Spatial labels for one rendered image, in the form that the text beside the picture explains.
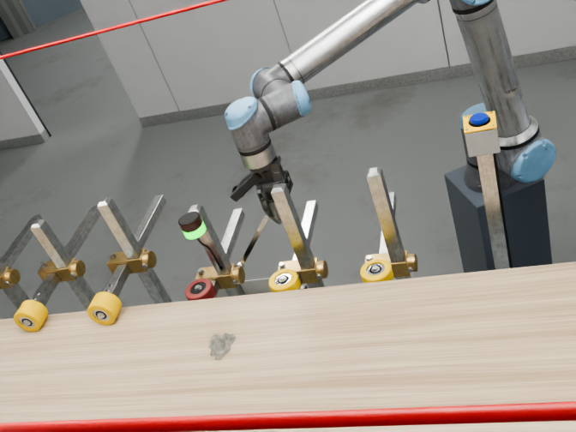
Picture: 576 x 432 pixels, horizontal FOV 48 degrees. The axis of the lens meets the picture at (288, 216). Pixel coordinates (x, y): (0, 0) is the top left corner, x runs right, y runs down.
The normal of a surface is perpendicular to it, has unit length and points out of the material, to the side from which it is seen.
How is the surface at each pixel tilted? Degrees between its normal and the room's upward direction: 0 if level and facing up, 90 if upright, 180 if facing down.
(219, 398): 0
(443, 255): 0
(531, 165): 95
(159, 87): 90
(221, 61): 90
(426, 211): 0
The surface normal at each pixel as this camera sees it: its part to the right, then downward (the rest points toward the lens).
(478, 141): -0.17, 0.63
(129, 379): -0.30, -0.76
